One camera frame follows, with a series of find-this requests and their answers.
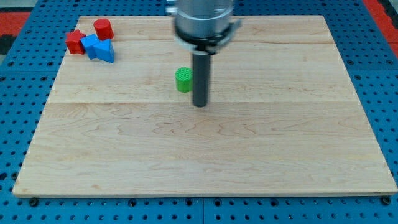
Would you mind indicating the red star block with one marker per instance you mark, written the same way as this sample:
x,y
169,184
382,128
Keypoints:
x,y
73,42

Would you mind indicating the red cylinder block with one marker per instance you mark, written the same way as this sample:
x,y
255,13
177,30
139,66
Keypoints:
x,y
103,29

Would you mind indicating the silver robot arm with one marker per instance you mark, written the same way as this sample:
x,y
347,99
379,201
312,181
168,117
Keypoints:
x,y
203,27

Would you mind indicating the blue triangle block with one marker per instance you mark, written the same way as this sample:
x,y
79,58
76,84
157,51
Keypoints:
x,y
104,50

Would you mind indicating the blue cube block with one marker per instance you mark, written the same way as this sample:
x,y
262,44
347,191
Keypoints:
x,y
88,43

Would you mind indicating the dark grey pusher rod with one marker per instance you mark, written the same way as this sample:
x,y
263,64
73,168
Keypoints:
x,y
201,65

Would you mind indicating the green cylinder block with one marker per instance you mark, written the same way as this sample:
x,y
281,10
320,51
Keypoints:
x,y
183,79

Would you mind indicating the wooden board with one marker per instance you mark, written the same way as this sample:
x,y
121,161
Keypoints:
x,y
283,120

